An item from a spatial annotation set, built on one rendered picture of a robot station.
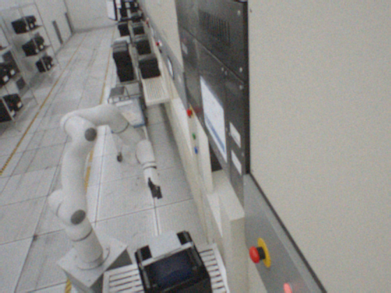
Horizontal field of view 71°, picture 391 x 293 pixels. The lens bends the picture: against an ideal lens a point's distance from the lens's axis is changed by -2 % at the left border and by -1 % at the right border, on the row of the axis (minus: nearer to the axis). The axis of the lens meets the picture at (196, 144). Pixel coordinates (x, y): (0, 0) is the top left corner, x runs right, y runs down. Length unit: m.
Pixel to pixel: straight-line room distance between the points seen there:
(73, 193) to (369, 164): 1.22
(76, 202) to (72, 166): 0.17
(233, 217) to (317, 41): 0.58
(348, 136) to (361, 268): 0.17
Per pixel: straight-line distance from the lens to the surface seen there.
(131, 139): 1.47
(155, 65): 3.81
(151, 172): 1.54
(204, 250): 1.56
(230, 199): 0.88
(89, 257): 1.65
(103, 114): 1.35
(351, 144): 0.35
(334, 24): 0.35
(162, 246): 1.20
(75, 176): 1.37
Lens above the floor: 2.02
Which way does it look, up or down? 33 degrees down
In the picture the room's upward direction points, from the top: 8 degrees counter-clockwise
